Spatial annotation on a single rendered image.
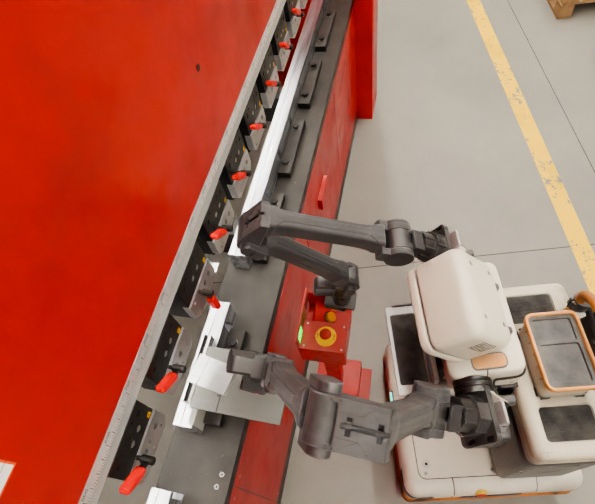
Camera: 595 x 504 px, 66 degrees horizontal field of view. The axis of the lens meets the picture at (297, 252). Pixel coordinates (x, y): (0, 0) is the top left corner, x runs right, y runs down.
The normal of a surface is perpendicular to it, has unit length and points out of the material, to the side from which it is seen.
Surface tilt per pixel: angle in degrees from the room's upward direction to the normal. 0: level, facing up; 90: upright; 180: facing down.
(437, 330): 42
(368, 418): 23
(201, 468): 0
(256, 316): 0
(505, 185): 0
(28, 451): 90
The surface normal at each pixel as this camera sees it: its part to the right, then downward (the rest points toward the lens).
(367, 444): -0.11, -0.14
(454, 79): -0.14, -0.52
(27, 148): 0.97, 0.11
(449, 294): -0.76, -0.32
